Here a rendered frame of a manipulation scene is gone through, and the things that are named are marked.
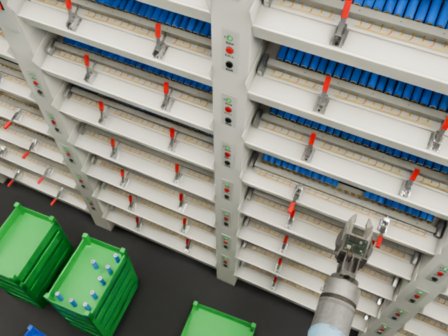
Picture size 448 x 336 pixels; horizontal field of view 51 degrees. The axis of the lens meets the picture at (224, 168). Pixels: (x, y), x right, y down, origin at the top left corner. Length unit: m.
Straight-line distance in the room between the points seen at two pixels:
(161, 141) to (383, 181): 0.72
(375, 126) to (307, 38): 0.28
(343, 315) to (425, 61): 0.60
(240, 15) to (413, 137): 0.47
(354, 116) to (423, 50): 0.23
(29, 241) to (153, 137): 0.88
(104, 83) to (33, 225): 0.96
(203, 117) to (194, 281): 1.16
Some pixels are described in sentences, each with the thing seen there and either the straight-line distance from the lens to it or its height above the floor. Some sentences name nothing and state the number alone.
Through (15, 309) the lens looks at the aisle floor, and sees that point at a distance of 2.49.
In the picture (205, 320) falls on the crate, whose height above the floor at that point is 0.00.
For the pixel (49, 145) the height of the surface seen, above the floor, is 0.57.
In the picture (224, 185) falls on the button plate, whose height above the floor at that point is 0.88.
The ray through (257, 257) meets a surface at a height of 0.35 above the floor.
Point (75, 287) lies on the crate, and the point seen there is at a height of 0.32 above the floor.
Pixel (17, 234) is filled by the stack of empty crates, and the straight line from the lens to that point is 2.26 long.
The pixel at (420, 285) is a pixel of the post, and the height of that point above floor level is 0.74.
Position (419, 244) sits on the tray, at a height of 0.95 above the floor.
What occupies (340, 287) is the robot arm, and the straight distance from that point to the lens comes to 1.20.
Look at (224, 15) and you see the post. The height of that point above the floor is 1.55.
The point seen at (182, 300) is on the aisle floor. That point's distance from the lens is 2.31.
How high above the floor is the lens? 2.18
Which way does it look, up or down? 56 degrees down
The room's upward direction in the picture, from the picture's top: 1 degrees clockwise
